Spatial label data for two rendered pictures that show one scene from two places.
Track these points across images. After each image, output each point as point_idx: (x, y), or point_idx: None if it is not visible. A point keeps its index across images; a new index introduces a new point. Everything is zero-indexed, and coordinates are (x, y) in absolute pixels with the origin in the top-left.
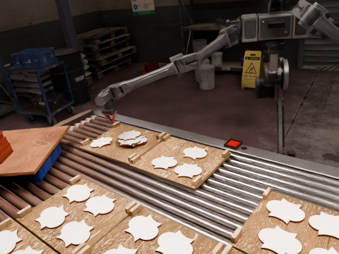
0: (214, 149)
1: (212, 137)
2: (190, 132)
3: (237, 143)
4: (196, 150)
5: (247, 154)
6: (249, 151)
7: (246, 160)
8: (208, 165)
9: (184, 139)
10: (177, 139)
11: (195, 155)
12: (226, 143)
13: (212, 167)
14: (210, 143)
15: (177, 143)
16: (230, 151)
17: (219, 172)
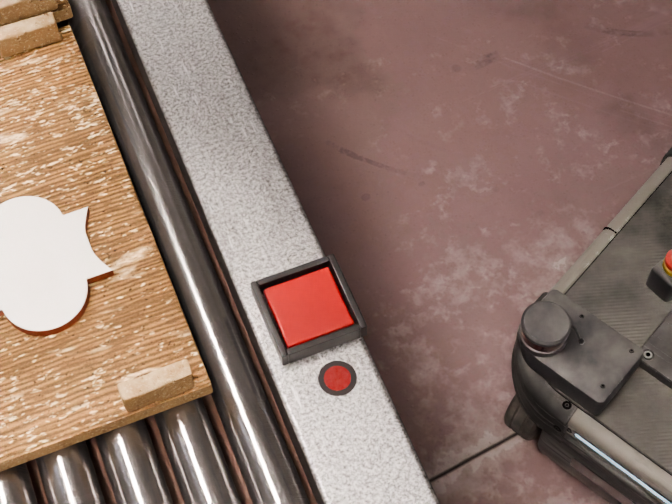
0: (159, 297)
1: (277, 168)
2: (218, 48)
3: (331, 323)
4: (56, 249)
5: (301, 449)
6: (339, 429)
7: (254, 488)
8: (5, 410)
9: (147, 81)
10: (73, 80)
11: (9, 296)
12: (272, 281)
13: (4, 440)
14: (221, 211)
15: (42, 118)
16: (234, 362)
17: (43, 481)
